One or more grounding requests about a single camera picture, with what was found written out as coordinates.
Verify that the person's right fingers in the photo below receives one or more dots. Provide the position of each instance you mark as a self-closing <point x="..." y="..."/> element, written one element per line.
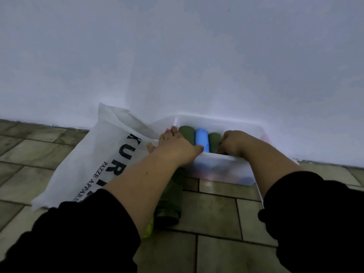
<point x="221" y="146"/>

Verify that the person's right hand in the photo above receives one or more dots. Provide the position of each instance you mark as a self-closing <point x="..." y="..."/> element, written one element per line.
<point x="236" y="142"/>

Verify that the translucent white plastic box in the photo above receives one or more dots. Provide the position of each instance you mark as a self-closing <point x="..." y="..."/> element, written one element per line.
<point x="224" y="169"/>

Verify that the yellow-green cloth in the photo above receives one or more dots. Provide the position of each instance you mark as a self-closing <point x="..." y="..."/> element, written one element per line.
<point x="148" y="228"/>

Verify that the person's left little finger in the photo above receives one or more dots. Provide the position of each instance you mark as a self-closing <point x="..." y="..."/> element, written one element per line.
<point x="151" y="147"/>

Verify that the person's right forearm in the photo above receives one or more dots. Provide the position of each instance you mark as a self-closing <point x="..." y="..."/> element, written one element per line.
<point x="270" y="164"/>

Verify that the white bag with black print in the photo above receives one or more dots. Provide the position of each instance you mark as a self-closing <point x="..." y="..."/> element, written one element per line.
<point x="85" y="164"/>

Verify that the rolled blue cloth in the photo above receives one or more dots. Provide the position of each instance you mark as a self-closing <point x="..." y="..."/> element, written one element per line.
<point x="202" y="140"/>

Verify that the person's left thumb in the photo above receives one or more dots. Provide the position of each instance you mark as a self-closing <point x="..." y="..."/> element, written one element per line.
<point x="195" y="151"/>

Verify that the person's left hand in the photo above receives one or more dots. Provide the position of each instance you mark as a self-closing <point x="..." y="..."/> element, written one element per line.
<point x="175" y="149"/>

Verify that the person's left forearm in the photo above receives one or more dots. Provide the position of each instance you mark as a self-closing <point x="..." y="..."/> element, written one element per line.
<point x="142" y="184"/>

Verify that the rolled dark green cloth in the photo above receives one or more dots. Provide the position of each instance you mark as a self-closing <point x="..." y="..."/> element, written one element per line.
<point x="169" y="203"/>

